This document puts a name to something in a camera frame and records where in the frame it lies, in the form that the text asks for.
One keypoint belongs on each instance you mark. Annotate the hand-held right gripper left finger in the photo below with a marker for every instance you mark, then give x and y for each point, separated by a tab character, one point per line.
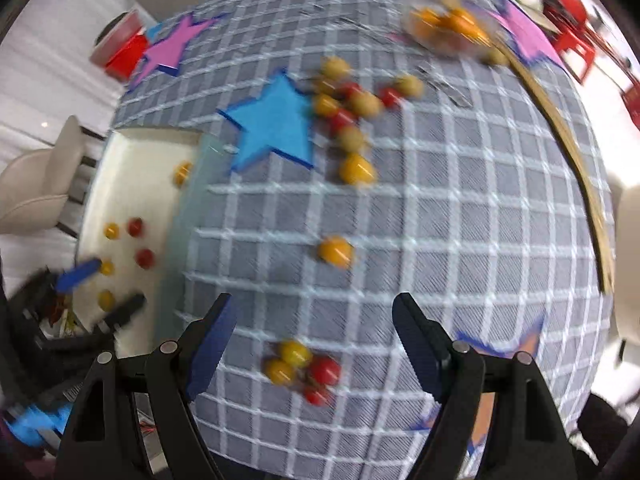
210	355

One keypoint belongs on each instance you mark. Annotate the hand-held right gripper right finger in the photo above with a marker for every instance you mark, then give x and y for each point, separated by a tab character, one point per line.
420	350

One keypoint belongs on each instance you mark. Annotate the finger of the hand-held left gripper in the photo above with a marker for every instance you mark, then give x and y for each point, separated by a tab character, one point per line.
77	275
125	310

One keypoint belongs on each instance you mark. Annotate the small yellow round fruit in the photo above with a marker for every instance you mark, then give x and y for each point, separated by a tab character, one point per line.
111	230
182	172
295	353
280	371
106	267
336	251
106	299

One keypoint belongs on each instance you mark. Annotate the small red round fruit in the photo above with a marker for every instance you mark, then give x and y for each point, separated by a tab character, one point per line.
135	226
317	395
325	370
145	258

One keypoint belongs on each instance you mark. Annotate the cluster of small fruits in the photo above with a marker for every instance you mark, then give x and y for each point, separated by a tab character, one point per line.
357	169

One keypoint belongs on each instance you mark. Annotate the clear plastic fruit bag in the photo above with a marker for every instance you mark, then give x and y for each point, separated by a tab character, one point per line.
450	44

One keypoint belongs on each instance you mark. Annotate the person's left hand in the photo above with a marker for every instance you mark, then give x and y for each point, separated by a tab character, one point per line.
35	422

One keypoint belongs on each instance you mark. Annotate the beige chair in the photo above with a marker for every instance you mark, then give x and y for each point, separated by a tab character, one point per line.
40	185

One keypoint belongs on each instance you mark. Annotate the person's dark trouser leg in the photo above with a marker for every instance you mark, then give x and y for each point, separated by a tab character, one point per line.
600	435

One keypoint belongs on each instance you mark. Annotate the red round container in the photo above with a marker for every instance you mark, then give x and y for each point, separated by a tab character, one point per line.
122	57

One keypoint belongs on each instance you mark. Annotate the long wooden paddle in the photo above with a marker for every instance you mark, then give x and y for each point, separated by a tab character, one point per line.
575	160

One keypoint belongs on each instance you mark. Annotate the pale yellow round fruit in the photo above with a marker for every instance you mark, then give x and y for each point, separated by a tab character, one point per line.
495	55

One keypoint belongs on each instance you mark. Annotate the mandarin orange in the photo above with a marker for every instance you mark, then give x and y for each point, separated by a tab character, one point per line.
430	19
462	21

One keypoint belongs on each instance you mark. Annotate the red plastic chair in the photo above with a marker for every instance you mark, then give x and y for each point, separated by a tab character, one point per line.
575	45

